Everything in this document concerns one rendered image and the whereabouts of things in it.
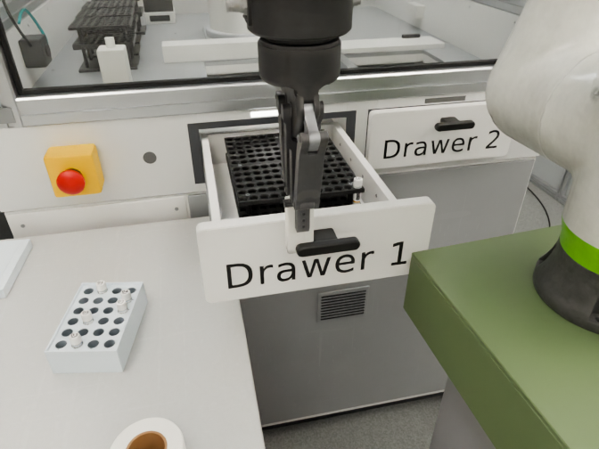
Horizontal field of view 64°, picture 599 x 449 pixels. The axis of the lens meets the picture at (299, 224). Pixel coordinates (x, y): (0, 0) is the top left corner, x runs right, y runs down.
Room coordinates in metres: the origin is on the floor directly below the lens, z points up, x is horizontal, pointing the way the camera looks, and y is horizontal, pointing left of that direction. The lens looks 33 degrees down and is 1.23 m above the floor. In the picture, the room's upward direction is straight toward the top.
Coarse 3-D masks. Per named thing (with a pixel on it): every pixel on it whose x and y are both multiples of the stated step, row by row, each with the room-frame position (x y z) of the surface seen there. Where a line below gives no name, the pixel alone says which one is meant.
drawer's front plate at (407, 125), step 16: (384, 112) 0.81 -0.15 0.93; (400, 112) 0.82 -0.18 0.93; (416, 112) 0.82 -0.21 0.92; (432, 112) 0.83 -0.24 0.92; (448, 112) 0.84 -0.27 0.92; (464, 112) 0.84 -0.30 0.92; (480, 112) 0.85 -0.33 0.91; (368, 128) 0.82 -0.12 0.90; (384, 128) 0.81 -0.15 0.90; (400, 128) 0.82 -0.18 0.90; (416, 128) 0.83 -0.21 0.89; (432, 128) 0.83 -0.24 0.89; (480, 128) 0.85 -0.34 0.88; (496, 128) 0.86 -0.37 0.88; (368, 144) 0.81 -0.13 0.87; (384, 144) 0.81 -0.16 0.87; (400, 144) 0.82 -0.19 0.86; (448, 144) 0.84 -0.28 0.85; (464, 144) 0.85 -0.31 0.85; (480, 144) 0.86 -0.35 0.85; (496, 144) 0.86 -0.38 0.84; (368, 160) 0.81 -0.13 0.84; (384, 160) 0.81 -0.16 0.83; (400, 160) 0.82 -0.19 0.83; (416, 160) 0.83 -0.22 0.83; (432, 160) 0.83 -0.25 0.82; (448, 160) 0.84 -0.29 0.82
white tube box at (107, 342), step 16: (80, 288) 0.50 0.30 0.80; (112, 288) 0.50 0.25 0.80; (128, 288) 0.50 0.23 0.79; (80, 304) 0.47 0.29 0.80; (96, 304) 0.47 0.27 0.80; (112, 304) 0.47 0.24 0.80; (128, 304) 0.47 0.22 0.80; (144, 304) 0.50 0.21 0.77; (64, 320) 0.44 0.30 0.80; (80, 320) 0.44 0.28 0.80; (96, 320) 0.44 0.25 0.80; (112, 320) 0.44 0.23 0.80; (128, 320) 0.44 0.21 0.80; (64, 336) 0.42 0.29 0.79; (96, 336) 0.41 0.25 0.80; (112, 336) 0.41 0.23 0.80; (128, 336) 0.43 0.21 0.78; (48, 352) 0.38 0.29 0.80; (64, 352) 0.38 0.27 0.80; (80, 352) 0.39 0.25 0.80; (96, 352) 0.39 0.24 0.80; (112, 352) 0.39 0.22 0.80; (128, 352) 0.41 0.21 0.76; (64, 368) 0.38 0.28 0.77; (80, 368) 0.39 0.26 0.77; (96, 368) 0.39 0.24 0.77; (112, 368) 0.39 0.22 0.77
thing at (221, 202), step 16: (256, 128) 0.82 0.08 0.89; (272, 128) 0.82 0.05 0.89; (336, 128) 0.82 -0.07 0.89; (208, 144) 0.75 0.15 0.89; (224, 144) 0.80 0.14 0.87; (336, 144) 0.82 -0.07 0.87; (352, 144) 0.75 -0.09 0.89; (208, 160) 0.69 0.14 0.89; (224, 160) 0.80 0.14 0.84; (352, 160) 0.72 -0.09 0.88; (208, 176) 0.64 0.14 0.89; (224, 176) 0.75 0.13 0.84; (368, 176) 0.65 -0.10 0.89; (208, 192) 0.62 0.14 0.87; (224, 192) 0.69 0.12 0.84; (368, 192) 0.64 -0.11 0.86; (384, 192) 0.59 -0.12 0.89; (224, 208) 0.64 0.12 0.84
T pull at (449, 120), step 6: (444, 120) 0.82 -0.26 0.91; (450, 120) 0.82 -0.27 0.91; (456, 120) 0.82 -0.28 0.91; (462, 120) 0.81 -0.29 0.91; (468, 120) 0.81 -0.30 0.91; (438, 126) 0.80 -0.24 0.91; (444, 126) 0.80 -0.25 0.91; (450, 126) 0.80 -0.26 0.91; (456, 126) 0.80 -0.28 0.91; (462, 126) 0.80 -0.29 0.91; (468, 126) 0.81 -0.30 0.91; (474, 126) 0.81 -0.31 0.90
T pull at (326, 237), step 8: (320, 232) 0.47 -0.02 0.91; (328, 232) 0.47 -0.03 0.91; (320, 240) 0.45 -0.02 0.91; (328, 240) 0.45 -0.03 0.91; (336, 240) 0.45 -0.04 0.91; (344, 240) 0.45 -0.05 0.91; (352, 240) 0.45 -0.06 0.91; (296, 248) 0.44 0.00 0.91; (304, 248) 0.43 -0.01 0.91; (312, 248) 0.43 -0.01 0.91; (320, 248) 0.44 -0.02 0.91; (328, 248) 0.44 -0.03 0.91; (336, 248) 0.44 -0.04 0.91; (344, 248) 0.44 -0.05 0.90; (352, 248) 0.44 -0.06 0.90; (304, 256) 0.43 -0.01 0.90
